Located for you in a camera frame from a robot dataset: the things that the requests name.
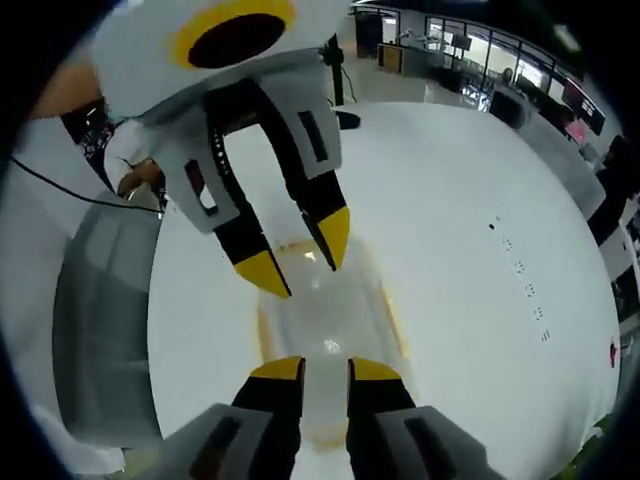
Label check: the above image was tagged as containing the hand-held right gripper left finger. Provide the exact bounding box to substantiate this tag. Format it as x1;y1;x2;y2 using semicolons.
163;355;307;480

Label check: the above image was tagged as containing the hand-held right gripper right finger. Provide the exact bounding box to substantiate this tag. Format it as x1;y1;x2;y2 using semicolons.
346;356;507;480

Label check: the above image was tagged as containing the clear plastic food container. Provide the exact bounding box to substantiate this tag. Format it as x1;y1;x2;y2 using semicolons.
253;236;417;452

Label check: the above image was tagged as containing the black stand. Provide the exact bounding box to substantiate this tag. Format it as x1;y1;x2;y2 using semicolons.
317;33;362;130

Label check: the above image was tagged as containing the wooden cabinet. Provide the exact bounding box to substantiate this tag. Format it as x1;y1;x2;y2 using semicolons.
376;42;407;77

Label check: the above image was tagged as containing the dark office chair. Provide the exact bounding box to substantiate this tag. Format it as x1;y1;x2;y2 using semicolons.
488;88;532;131

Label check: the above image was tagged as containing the black monitor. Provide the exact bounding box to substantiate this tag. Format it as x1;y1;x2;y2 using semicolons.
560;75;607;137

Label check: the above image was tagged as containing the black cable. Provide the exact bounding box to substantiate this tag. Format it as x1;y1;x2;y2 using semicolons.
8;153;162;217

